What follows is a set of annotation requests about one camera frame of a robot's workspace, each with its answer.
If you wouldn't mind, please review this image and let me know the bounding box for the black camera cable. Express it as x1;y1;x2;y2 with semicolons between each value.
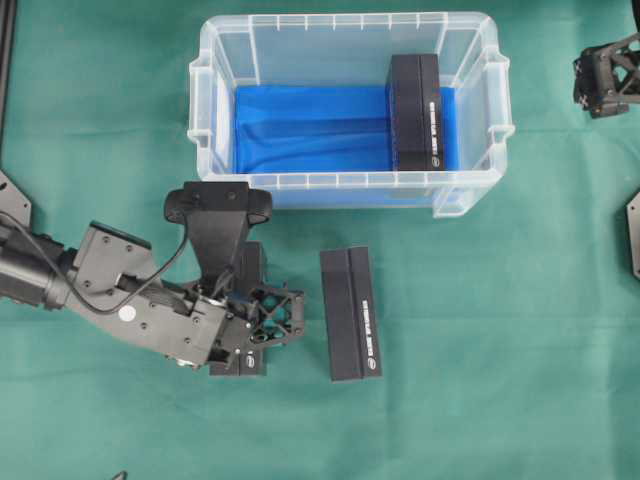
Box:
0;209;236;319

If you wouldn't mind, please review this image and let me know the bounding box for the black aluminium frame rail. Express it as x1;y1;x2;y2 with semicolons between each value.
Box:
0;0;18;136

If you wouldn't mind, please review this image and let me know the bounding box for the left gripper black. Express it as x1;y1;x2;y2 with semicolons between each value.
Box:
169;279;306;371

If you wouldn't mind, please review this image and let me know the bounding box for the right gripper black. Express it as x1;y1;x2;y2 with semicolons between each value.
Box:
573;34;639;119

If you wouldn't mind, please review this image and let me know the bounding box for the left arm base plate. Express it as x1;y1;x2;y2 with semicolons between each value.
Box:
0;171;32;229

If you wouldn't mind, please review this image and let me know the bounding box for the black realsense box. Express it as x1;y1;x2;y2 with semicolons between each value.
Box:
209;241;267;377
320;246;383;382
387;53;446;171

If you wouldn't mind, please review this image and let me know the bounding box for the clear plastic storage case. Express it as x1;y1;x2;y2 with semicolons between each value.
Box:
187;12;515;218

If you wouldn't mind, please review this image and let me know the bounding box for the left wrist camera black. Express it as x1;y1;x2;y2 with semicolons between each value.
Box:
164;181;273;298

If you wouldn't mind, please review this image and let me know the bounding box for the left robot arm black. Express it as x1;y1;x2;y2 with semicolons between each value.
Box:
1;212;304;370

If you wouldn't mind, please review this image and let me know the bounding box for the blue cloth liner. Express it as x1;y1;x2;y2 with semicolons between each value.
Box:
233;85;460;208

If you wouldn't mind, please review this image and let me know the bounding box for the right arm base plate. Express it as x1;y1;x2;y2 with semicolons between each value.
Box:
613;190;639;282

